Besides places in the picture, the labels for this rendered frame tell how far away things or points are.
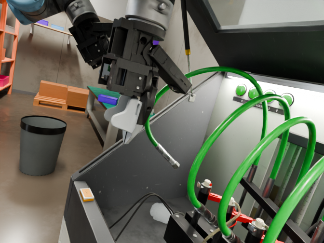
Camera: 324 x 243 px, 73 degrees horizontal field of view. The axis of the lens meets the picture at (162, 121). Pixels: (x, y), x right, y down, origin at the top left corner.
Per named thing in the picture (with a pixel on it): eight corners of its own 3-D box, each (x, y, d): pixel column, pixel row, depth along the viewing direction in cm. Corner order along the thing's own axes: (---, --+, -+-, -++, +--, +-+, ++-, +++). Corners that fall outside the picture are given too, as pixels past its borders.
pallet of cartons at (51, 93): (88, 106, 626) (92, 90, 616) (93, 114, 546) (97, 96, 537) (35, 97, 563) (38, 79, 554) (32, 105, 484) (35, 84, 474)
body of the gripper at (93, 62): (94, 72, 64) (75, 36, 64) (120, 58, 64) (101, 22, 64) (86, 64, 56) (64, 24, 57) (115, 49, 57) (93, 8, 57)
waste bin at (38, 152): (60, 161, 276) (67, 119, 265) (57, 179, 236) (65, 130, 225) (20, 157, 259) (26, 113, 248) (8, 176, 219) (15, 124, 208)
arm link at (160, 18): (158, 11, 41) (184, 6, 35) (152, 35, 42) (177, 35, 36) (122, -6, 37) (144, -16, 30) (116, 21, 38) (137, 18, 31)
